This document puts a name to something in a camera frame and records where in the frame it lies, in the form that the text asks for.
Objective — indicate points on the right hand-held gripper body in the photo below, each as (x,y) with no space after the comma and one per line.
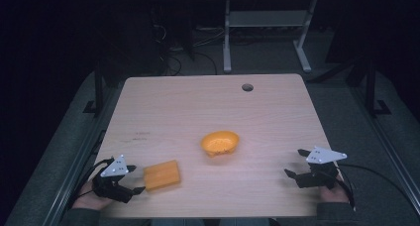
(322,174)

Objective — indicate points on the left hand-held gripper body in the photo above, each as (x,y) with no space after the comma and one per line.
(110,186)

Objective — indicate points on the orange sponge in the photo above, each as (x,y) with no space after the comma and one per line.
(161,175)

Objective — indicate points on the person's right hand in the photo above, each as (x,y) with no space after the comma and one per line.
(333,196)

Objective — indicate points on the person's left hand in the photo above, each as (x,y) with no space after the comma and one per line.
(87,201)

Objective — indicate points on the orange bowl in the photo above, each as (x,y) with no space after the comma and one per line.
(219,142)

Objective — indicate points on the black metal stand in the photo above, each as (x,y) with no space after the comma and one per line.
(371,87)
(98,87)

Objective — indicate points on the white metal desk frame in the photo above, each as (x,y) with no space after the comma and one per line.
(269,18)

